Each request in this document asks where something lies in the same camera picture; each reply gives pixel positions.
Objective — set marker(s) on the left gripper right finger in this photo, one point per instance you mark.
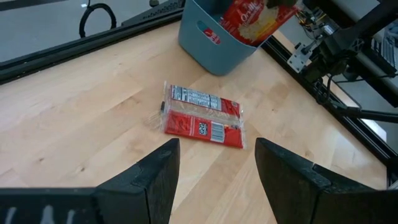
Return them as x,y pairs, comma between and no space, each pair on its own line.
295,193

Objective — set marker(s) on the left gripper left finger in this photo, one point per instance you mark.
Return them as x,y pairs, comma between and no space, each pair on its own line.
140,199

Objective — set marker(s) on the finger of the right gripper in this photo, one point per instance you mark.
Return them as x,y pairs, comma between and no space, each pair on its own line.
281,3

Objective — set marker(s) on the red Orville popcorn bag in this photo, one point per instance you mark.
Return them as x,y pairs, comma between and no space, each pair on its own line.
202,130
213,36
255,25

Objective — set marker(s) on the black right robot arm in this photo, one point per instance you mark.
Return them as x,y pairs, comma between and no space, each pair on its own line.
342,46

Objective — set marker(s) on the coloured wiring bundle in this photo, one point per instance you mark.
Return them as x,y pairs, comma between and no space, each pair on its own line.
314,23

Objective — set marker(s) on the teal plastic basket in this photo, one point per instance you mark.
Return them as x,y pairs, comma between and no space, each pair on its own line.
214,56

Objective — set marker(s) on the black keyboard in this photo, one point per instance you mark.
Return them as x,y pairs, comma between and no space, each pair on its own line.
388,48

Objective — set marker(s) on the black floor plug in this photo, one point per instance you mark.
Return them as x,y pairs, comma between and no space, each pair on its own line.
154,3

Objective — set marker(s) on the grey desk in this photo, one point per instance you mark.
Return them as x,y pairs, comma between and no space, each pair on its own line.
382,84

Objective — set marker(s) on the black aluminium table frame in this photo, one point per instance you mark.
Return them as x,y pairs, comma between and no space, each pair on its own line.
93,43

